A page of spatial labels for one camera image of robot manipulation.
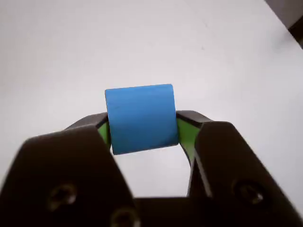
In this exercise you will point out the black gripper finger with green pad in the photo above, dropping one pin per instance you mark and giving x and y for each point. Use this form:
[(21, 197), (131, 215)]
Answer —
[(236, 165), (71, 165)]

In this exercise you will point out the blue block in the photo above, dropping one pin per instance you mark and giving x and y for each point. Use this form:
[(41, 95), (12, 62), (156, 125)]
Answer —
[(142, 118)]

